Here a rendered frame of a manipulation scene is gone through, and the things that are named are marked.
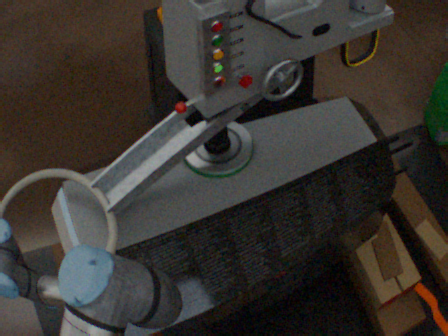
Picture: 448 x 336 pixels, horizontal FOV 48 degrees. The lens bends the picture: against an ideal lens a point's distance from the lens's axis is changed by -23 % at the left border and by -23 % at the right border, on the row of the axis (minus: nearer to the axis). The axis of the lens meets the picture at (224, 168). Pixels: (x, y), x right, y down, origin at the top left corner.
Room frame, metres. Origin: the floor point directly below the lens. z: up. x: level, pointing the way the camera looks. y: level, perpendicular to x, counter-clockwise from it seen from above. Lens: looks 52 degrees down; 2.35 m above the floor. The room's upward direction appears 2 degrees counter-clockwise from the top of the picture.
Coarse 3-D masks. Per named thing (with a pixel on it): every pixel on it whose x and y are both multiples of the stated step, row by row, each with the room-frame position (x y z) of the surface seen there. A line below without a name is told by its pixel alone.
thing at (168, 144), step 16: (256, 96) 1.26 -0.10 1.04; (176, 112) 1.24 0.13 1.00; (192, 112) 1.27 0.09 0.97; (224, 112) 1.21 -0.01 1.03; (240, 112) 1.23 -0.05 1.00; (160, 128) 1.21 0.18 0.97; (176, 128) 1.22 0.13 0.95; (208, 128) 1.17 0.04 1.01; (144, 144) 1.18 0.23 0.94; (160, 144) 1.18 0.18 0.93; (176, 144) 1.17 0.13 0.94; (192, 144) 1.14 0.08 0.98; (128, 160) 1.14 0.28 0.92; (144, 160) 1.14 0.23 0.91; (160, 160) 1.13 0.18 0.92; (176, 160) 1.11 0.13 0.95; (112, 176) 1.11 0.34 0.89; (128, 176) 1.10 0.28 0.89; (144, 176) 1.06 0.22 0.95; (160, 176) 1.08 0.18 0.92; (112, 192) 1.06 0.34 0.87; (128, 192) 1.02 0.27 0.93; (112, 208) 0.98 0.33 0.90
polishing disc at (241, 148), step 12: (228, 132) 1.30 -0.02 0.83; (240, 132) 1.30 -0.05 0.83; (240, 144) 1.25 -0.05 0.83; (252, 144) 1.25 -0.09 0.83; (192, 156) 1.21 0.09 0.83; (204, 156) 1.21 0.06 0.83; (216, 156) 1.21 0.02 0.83; (228, 156) 1.21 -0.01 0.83; (240, 156) 1.21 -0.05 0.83; (204, 168) 1.17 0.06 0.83; (216, 168) 1.16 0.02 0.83; (228, 168) 1.16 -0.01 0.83
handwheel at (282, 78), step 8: (280, 64) 1.18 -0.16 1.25; (288, 64) 1.19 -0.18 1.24; (296, 64) 1.21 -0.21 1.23; (272, 72) 1.16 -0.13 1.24; (280, 72) 1.20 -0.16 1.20; (288, 72) 1.20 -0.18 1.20; (264, 80) 1.15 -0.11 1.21; (272, 80) 1.17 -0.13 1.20; (280, 80) 1.18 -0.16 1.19; (288, 80) 1.18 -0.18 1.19; (296, 80) 1.22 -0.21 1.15; (264, 88) 1.15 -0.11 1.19; (280, 88) 1.19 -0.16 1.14; (288, 88) 1.21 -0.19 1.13; (264, 96) 1.15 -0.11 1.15; (272, 96) 1.16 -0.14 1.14; (280, 96) 1.18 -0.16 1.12
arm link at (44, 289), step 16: (32, 272) 0.61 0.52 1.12; (160, 272) 0.45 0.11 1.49; (32, 288) 0.56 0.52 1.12; (48, 288) 0.54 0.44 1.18; (160, 288) 0.49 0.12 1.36; (176, 288) 0.43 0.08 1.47; (48, 304) 0.53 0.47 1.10; (64, 304) 0.49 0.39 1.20; (160, 304) 0.38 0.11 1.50; (176, 304) 0.40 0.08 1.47; (160, 320) 0.37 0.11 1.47
